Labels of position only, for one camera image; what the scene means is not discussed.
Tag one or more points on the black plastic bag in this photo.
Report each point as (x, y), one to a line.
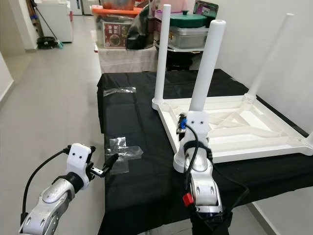
(139, 32)

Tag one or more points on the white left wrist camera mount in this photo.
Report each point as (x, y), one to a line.
(79, 160)

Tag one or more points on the white plastic children table top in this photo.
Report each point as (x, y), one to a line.
(259, 132)

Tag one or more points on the clear plastic container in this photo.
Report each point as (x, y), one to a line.
(190, 38)

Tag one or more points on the clear container purple lid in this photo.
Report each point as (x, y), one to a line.
(157, 22)

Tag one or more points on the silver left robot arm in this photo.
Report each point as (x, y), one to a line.
(51, 200)

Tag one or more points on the orange plastic tray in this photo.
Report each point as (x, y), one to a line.
(117, 11)

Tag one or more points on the mop with green head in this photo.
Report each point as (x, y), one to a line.
(59, 45)

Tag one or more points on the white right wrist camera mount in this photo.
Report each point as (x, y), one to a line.
(198, 123)

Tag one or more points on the black round wok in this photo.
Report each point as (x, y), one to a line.
(181, 50)

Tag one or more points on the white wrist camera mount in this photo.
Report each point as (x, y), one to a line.
(198, 123)
(79, 160)

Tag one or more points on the white chest freezer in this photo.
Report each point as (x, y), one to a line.
(56, 19)

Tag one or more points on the black wooden stool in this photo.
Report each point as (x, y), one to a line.
(181, 61)

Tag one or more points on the large silver metal pot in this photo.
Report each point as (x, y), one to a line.
(118, 4)

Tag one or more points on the translucent storage box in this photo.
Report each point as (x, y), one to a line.
(124, 61)

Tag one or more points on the brown printed carton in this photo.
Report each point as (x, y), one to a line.
(117, 35)

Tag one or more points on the dark printed flat box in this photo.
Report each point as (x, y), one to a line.
(206, 9)

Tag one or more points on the crumpled clear plastic bag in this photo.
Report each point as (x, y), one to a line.
(125, 152)

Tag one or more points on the black round robot vacuum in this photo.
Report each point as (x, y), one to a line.
(47, 43)

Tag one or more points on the green pot with lid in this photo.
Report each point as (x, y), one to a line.
(188, 20)

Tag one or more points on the black plastic table cover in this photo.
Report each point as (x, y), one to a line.
(142, 196)

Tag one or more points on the clear plastic film strip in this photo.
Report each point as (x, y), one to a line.
(120, 91)

